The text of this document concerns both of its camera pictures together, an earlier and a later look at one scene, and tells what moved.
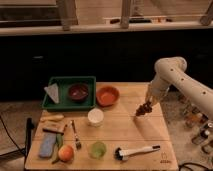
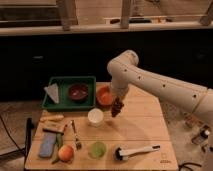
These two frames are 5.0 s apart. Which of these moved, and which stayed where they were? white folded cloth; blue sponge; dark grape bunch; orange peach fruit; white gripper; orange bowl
Moved: dark grape bunch; white gripper
Stayed: orange bowl; blue sponge; white folded cloth; orange peach fruit
